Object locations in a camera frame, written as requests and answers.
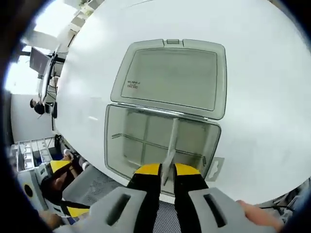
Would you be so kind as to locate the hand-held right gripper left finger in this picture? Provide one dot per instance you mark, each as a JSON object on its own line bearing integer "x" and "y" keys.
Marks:
{"x": 126, "y": 211}

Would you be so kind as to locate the grey transparent guide fixture box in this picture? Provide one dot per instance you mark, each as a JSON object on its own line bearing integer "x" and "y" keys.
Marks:
{"x": 170, "y": 72}

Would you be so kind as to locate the person's left hand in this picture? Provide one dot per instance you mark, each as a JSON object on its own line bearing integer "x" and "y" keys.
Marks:
{"x": 49, "y": 219}

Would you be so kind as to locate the clear plastic divider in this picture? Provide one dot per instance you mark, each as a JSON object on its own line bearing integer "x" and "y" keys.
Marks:
{"x": 173, "y": 140}

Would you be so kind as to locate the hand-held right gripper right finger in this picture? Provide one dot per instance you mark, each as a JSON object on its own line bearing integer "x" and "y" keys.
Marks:
{"x": 194, "y": 208}

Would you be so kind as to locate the grey mesh office chair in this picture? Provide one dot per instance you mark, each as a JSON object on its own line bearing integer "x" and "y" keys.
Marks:
{"x": 97, "y": 184}

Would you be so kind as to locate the person's right hand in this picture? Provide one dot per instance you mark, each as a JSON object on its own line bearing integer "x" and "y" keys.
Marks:
{"x": 262, "y": 221}

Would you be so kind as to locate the metal storage shelf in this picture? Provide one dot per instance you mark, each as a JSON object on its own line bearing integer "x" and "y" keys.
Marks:
{"x": 29, "y": 153}

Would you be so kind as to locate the white standing desk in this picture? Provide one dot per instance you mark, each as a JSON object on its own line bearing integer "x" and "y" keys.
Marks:
{"x": 48, "y": 80}

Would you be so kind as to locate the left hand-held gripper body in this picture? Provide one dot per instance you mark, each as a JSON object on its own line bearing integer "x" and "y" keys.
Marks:
{"x": 36, "y": 189}

